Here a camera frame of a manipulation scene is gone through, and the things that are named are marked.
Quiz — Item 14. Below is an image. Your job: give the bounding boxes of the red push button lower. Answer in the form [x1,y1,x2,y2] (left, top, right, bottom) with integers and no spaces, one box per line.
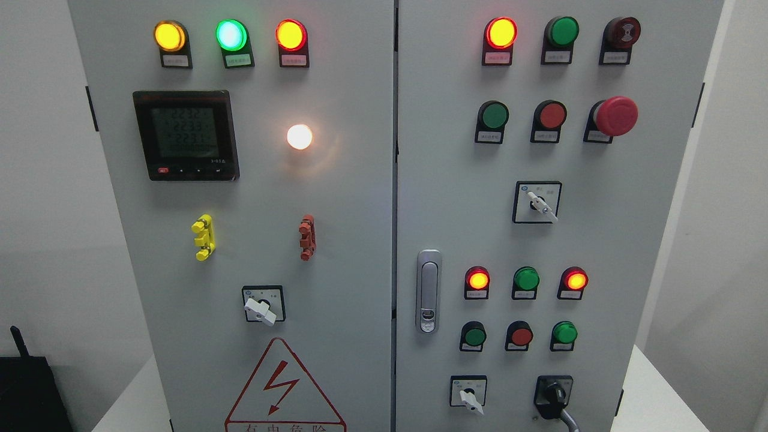
[505,320,534,351]

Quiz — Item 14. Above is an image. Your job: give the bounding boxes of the white selector switch bottom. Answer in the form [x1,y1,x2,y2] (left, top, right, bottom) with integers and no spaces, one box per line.
[449,375,488,415]

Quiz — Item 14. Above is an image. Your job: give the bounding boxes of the black box with antenna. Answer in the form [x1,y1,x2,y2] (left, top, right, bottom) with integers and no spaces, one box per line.
[1,326,73,431]

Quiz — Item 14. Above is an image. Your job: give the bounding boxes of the red emergency stop mushroom button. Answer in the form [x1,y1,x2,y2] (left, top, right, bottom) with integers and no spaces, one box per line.
[583,95,639,144]

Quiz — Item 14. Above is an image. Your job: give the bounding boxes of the silver door latch handle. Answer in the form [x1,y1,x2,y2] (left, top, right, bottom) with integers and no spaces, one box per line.
[415,249,442,334]

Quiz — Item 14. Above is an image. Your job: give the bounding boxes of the red lit indicator lower right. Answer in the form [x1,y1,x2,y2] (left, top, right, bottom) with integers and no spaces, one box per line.
[557,267,588,300]

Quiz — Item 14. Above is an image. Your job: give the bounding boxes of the white selector switch left door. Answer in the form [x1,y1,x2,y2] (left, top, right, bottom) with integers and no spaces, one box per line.
[241,285,286,326]

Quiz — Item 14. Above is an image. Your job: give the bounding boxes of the red lit indicator top right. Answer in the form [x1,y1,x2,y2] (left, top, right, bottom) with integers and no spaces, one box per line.
[482,16,518,66]

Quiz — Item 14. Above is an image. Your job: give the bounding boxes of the white selector switch upper right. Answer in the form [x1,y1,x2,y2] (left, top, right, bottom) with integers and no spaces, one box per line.
[512,181,562,224]

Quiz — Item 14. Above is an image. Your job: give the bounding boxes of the red lit indicator light left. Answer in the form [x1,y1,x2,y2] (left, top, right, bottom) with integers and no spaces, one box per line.
[276,19,310,68]

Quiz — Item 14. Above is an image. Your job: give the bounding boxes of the dark red buzzer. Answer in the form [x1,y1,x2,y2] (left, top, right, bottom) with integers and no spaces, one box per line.
[599,17,641,65]

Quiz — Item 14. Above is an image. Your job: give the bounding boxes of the yellow terminal connector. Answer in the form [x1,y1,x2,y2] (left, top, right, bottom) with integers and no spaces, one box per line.
[190,214,216,262]

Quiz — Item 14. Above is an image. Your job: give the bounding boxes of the right grey cabinet door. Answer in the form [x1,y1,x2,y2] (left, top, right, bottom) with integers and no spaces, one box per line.
[392,1,724,431]

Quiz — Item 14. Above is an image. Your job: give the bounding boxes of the white lit indicator light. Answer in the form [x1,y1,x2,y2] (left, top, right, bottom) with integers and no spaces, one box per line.
[286,124,314,150]

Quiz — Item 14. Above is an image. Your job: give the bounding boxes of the grey tool tip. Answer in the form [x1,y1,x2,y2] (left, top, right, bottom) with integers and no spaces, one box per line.
[559,409,581,432]

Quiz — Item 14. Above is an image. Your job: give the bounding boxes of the white selector switch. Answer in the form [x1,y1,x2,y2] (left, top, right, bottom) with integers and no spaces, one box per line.
[449,375,488,415]
[512,181,562,224]

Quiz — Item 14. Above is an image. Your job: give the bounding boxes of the green push button lower right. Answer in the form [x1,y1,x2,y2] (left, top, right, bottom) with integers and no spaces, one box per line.
[550,320,578,352]

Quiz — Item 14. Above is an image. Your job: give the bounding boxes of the black digital power meter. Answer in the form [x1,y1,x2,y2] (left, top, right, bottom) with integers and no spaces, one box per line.
[133,90,239,181]

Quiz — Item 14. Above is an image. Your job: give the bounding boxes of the red lit indicator lower left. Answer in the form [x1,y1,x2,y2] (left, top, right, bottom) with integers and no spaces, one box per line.
[464,266,490,300]

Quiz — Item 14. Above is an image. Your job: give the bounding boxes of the left grey cabinet door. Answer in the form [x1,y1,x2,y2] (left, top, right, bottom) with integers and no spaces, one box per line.
[68,1,395,431]

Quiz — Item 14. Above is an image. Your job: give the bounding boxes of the green push button upper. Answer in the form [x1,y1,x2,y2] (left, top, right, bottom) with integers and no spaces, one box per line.
[474,100,509,145]

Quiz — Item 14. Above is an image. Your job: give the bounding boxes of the red push button upper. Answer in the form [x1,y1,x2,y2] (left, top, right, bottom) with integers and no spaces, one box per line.
[530,100,567,144]

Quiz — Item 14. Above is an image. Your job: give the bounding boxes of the red high voltage warning sticker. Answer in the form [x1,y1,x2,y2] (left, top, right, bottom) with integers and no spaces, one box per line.
[224,337,347,431]

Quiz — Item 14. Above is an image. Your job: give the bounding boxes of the green indicator top right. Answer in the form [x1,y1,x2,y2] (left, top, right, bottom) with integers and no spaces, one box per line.
[540,16,580,65]

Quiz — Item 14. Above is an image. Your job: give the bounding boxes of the black knob selector switch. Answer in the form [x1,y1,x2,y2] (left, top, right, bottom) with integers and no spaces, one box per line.
[534,375,574,420]

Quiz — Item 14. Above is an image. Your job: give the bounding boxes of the green indicator lower middle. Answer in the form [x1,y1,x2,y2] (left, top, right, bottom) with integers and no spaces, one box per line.
[511,267,541,300]

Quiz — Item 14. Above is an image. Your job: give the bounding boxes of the green push button lower left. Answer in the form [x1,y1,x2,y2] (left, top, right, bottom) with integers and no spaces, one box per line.
[459,320,487,352]

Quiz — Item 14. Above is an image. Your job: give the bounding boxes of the red terminal connector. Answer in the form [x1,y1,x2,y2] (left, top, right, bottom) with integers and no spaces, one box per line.
[298,214,316,262]

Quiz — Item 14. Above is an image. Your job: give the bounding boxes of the grey cabinet door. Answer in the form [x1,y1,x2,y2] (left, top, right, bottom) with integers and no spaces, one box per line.
[392,1,724,431]
[68,1,395,431]

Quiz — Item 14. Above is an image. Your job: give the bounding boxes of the green push button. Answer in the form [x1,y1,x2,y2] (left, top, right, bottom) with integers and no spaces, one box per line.
[550,320,578,352]
[474,100,509,145]
[459,320,487,352]

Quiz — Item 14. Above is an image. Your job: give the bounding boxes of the green lit indicator light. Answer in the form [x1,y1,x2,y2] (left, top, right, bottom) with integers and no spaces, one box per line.
[215,19,254,69]

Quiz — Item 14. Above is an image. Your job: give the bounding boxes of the yellow indicator light top left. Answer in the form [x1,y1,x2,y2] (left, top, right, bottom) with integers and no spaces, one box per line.
[154,20,193,68]

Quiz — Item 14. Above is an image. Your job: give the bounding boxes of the red push button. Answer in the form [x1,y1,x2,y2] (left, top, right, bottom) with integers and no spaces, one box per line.
[505,320,534,351]
[530,100,567,144]

